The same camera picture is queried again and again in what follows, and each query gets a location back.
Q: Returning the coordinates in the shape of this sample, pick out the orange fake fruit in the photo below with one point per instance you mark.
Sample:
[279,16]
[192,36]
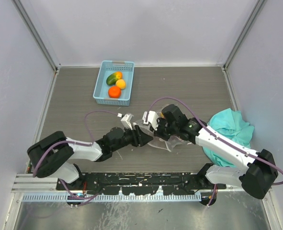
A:
[114,92]

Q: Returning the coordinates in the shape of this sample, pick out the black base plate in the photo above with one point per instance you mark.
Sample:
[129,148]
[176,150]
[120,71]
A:
[112,183]

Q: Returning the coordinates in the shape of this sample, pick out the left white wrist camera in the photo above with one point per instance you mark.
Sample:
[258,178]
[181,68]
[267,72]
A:
[126,120]

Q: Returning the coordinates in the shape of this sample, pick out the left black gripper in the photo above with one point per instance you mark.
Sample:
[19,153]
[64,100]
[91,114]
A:
[139,137]

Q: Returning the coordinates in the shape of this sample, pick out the grey slotted cable duct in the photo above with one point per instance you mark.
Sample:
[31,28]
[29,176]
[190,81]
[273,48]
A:
[158,197]

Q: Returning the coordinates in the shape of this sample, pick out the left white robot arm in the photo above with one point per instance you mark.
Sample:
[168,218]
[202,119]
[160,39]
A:
[50,156]

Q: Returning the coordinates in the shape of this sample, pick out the light blue plastic basket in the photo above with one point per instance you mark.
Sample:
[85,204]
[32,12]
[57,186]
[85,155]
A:
[101,88]

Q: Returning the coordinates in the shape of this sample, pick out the teal cloth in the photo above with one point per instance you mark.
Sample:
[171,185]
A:
[230,124]

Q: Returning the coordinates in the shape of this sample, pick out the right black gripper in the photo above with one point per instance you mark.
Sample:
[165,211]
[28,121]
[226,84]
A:
[157,132]

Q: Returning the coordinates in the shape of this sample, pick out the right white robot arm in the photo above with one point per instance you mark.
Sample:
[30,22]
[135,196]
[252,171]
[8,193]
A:
[254,171]

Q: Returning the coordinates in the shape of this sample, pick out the clear zip top bag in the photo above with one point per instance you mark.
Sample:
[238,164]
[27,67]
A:
[158,142]

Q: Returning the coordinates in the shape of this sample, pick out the green orange fake mango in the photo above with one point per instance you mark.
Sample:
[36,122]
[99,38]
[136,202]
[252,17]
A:
[113,78]

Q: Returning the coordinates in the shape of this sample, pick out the yellow fake peach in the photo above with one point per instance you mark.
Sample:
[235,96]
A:
[121,84]

